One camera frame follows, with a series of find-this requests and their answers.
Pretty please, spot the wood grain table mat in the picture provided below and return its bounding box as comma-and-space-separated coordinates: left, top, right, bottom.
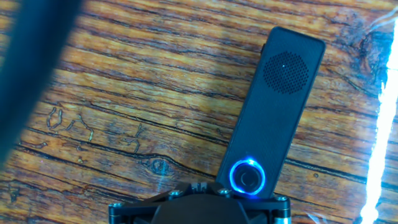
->
0, 0, 398, 224

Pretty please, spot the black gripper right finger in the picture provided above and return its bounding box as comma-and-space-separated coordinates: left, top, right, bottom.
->
198, 182, 292, 224

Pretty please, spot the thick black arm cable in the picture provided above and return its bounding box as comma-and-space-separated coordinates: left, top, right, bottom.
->
0, 0, 83, 166

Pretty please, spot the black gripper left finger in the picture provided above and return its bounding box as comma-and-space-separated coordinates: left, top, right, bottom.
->
108, 182, 200, 224

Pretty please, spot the black knob with blue ring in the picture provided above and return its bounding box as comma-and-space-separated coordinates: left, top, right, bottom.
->
229, 157, 267, 197

